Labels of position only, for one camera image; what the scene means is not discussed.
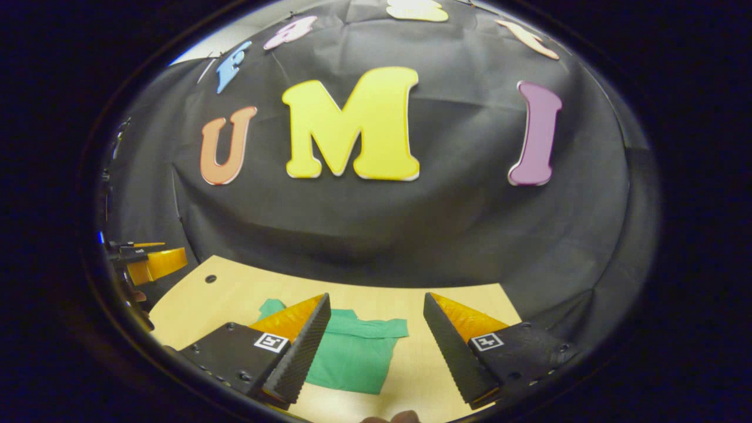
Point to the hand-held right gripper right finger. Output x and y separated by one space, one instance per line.
452 352

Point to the green T-shirt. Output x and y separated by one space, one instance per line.
352 358

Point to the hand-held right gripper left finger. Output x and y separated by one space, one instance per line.
305 352

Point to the black backdrop cloth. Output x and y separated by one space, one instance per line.
458 205

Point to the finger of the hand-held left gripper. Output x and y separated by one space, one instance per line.
135 249
158 264

